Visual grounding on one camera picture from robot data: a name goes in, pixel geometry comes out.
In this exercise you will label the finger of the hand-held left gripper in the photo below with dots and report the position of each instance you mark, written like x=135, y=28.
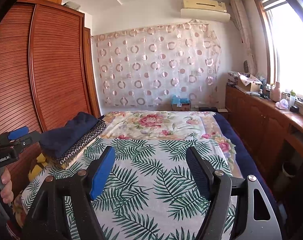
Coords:
x=17, y=133
x=30, y=138

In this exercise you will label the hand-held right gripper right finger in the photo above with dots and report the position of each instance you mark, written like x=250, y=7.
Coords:
x=200, y=172

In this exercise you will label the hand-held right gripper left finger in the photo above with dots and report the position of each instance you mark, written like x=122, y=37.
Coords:
x=102, y=172

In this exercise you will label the navy blue printed t-shirt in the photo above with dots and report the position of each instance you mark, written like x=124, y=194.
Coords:
x=69, y=135

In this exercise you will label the person's left hand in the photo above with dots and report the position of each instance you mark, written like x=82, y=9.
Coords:
x=7, y=187

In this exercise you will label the dark blue blanket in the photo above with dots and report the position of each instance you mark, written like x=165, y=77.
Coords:
x=246, y=160

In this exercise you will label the leaf-print bed cover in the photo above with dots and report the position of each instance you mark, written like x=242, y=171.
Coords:
x=151, y=180

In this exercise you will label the floral bedsheet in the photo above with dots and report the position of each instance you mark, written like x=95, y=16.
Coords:
x=151, y=125

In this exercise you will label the small cardboard box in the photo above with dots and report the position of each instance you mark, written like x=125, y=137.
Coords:
x=181, y=107

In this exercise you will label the wooden slatted wardrobe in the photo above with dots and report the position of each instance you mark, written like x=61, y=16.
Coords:
x=56, y=75

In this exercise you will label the blue plastic pack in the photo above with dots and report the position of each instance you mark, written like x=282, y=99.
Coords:
x=180, y=99

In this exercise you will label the long wooden sideboard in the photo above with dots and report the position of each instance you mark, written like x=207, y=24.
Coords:
x=256, y=120

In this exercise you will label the white waste bin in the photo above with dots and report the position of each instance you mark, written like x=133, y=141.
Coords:
x=287, y=171

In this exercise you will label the open cardboard box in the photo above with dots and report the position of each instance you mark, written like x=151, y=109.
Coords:
x=250, y=83

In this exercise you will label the pink and white pouch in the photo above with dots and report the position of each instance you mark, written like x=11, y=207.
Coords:
x=282, y=104

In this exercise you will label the pink bottle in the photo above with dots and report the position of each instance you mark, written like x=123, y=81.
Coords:
x=275, y=92

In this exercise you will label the small black box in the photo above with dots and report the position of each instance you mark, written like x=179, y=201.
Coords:
x=294, y=109

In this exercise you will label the dark hand fan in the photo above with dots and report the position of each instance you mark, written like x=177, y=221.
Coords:
x=246, y=66

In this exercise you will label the sheer circle-pattern curtain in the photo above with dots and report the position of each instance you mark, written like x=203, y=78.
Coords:
x=156, y=65

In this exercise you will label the green-capped bottle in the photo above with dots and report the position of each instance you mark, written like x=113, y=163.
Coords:
x=292, y=99

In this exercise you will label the grey storage box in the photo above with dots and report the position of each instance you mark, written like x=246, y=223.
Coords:
x=72, y=5

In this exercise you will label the tied beige window drape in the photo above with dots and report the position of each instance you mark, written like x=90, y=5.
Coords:
x=244, y=35

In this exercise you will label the wooden framed window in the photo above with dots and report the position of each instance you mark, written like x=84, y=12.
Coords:
x=289, y=47

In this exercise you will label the wall air conditioner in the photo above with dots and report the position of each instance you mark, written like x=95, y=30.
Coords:
x=204, y=8

